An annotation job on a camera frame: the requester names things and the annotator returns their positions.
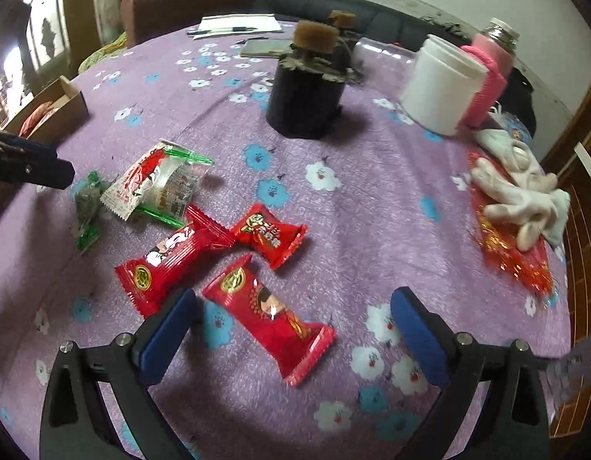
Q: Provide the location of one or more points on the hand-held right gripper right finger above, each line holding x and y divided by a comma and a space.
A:
420, 340

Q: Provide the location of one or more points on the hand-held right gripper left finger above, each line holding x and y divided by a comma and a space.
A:
166, 340

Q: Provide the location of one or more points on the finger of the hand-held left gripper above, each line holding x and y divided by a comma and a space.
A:
37, 165

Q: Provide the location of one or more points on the brown cardboard box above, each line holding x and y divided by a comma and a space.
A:
68, 115

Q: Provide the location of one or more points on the small green candy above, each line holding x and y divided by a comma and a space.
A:
87, 201

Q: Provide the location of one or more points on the red cartoon snack packet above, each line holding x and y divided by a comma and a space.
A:
166, 263
271, 316

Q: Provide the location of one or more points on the small red candy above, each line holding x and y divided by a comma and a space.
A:
266, 235

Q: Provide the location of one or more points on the pink cartoon snack packet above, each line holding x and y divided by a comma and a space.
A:
37, 115

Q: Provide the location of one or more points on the white red-label snack packet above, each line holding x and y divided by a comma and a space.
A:
132, 179

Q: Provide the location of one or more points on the green patterned cloth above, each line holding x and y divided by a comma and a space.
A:
104, 55

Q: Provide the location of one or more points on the red foil packet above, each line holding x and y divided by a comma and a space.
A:
525, 258

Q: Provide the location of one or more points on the clear green-ended snack packet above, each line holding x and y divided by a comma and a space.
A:
178, 187

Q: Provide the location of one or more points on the wooden glazed door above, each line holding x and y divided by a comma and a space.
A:
46, 19

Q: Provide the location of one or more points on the white work gloves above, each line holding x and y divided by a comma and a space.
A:
516, 201

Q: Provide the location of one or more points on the purple floral tablecloth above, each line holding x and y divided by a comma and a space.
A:
372, 177

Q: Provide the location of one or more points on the brown upholstered chair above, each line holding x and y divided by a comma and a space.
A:
180, 5

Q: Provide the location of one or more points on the white plastic jar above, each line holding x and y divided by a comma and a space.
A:
439, 91

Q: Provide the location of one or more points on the white paper sheets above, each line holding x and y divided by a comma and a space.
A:
247, 21

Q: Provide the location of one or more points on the grey notebook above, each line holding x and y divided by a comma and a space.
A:
266, 47

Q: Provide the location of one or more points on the pink sleeved steel bottle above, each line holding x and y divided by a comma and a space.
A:
492, 76

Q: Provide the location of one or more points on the clear plastic container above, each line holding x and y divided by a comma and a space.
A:
381, 52

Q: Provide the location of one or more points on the black leather sofa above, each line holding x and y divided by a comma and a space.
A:
300, 0

